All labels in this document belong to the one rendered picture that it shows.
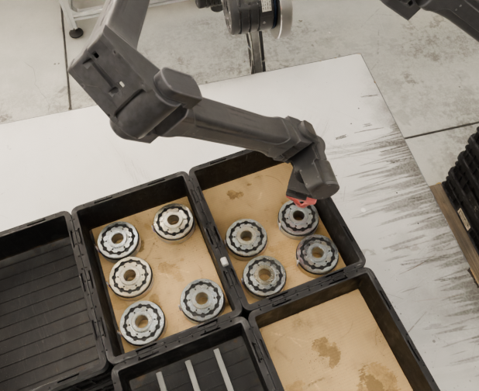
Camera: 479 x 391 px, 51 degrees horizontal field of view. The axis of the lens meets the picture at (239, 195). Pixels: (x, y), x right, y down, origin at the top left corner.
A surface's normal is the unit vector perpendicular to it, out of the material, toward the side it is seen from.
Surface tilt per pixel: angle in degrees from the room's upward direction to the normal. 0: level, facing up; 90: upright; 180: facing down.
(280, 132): 41
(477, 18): 87
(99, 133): 0
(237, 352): 0
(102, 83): 59
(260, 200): 0
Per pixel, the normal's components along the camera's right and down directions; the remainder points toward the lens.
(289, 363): -0.03, -0.50
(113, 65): -0.25, 0.46
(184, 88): 0.73, -0.49
